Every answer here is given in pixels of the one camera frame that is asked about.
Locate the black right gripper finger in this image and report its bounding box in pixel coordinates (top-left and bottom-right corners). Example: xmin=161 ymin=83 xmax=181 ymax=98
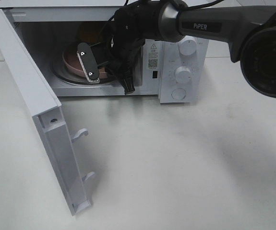
xmin=117 ymin=68 xmax=135 ymax=94

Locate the burger with lettuce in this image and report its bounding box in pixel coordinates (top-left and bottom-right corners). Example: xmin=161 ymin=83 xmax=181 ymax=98
xmin=76 ymin=21 xmax=104 ymax=45

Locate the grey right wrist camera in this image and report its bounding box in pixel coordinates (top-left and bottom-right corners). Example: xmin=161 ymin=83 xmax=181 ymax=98
xmin=77 ymin=43 xmax=100 ymax=84

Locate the white microwave oven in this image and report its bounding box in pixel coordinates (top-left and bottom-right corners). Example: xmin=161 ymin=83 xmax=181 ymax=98
xmin=0 ymin=0 xmax=208 ymax=103

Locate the white microwave knob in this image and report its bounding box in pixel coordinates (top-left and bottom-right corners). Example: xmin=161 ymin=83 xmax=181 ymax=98
xmin=178 ymin=39 xmax=197 ymax=56
xmin=174 ymin=66 xmax=192 ymax=84

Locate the round white door button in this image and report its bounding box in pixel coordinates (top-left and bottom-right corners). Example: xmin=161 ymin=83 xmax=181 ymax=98
xmin=171 ymin=88 xmax=186 ymax=101

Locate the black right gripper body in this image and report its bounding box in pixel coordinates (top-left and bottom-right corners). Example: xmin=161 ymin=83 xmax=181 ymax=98
xmin=90 ymin=33 xmax=145 ymax=81

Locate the white microwave door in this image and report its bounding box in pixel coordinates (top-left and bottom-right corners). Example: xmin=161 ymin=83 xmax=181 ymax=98
xmin=0 ymin=9 xmax=95 ymax=216

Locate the glass microwave turntable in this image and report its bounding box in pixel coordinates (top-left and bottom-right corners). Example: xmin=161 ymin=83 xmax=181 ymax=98
xmin=52 ymin=56 xmax=138 ymax=86

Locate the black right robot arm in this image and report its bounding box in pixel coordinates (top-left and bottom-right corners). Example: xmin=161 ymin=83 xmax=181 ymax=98
xmin=102 ymin=0 xmax=276 ymax=98

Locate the pink round plate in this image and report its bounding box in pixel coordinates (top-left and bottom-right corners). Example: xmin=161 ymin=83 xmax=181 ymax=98
xmin=62 ymin=43 xmax=110 ymax=79

